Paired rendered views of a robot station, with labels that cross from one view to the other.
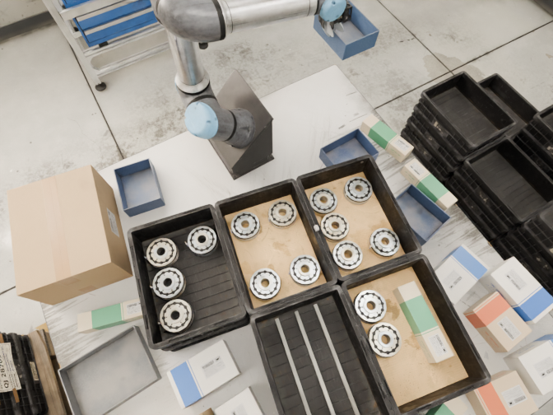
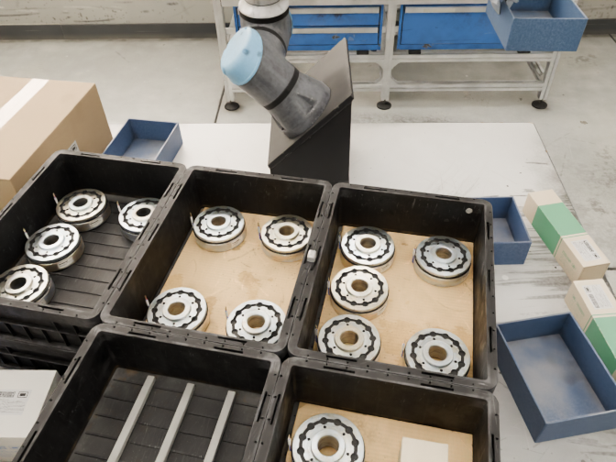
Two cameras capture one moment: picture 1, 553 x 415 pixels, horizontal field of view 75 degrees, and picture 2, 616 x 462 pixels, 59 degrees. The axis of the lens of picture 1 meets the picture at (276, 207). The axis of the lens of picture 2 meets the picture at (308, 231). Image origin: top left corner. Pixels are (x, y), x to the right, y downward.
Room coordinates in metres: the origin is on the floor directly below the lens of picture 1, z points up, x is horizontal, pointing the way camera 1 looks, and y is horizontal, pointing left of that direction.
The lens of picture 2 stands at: (-0.11, -0.47, 1.61)
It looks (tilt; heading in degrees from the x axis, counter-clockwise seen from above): 45 degrees down; 33
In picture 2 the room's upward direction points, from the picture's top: 2 degrees counter-clockwise
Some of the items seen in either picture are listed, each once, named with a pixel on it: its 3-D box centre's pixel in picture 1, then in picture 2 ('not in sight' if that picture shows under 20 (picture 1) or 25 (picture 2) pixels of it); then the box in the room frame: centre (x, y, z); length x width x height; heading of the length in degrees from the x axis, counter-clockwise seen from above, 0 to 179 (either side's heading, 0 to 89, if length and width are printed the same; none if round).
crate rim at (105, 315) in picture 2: (272, 241); (229, 247); (0.38, 0.01, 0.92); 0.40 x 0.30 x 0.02; 19
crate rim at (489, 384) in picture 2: (355, 214); (401, 272); (0.48, -0.27, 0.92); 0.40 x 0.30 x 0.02; 19
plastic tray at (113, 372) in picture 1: (110, 374); not in sight; (-0.02, 0.56, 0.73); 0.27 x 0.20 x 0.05; 122
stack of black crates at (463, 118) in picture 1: (448, 132); not in sight; (1.21, -0.98, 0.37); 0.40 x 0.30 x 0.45; 30
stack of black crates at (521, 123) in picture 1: (491, 116); not in sight; (1.41, -1.33, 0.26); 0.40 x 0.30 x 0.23; 30
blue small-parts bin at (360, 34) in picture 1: (345, 29); (533, 15); (1.16, -0.26, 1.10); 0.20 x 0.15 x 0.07; 31
